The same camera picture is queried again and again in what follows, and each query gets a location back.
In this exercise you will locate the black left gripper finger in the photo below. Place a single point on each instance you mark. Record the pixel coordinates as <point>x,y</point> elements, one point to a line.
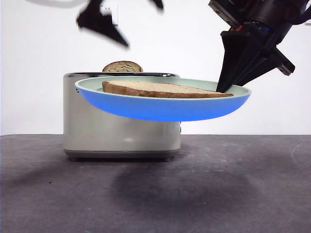
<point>157,3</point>
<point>99,23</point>

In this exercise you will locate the large light bread slice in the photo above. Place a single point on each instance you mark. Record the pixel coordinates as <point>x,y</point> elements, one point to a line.
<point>158,88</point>

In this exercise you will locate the small dark-crust bread slice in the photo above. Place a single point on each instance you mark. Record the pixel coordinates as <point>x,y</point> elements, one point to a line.
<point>122,66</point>

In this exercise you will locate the white wall socket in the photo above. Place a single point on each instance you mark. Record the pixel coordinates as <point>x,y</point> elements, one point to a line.
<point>114,12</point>

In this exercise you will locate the pale green round plate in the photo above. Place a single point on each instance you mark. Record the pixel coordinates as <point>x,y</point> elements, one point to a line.
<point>158,109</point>

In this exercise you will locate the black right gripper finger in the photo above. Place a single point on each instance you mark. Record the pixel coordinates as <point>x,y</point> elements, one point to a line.
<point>239,51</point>
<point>257,70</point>

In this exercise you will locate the cream metal toaster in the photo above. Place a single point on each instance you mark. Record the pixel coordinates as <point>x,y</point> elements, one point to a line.
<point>116,136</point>

